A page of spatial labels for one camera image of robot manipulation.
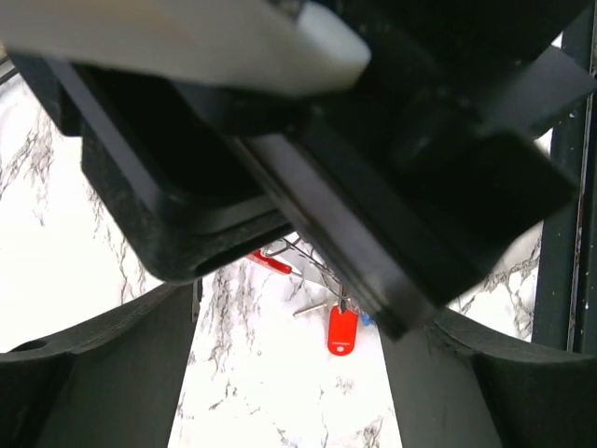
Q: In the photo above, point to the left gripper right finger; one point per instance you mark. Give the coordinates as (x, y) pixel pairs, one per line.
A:
(457, 383)

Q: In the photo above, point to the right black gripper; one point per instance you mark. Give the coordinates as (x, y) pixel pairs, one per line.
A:
(411, 184)

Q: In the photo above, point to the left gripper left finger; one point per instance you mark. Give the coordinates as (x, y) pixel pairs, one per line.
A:
(111, 381)

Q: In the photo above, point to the keyring with keys red tag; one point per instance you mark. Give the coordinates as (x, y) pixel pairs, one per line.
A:
(292, 256)

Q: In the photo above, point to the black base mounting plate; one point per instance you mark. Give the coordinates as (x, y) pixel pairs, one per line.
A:
(565, 298)

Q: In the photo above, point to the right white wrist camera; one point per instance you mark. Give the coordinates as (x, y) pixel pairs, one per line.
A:
(249, 45)

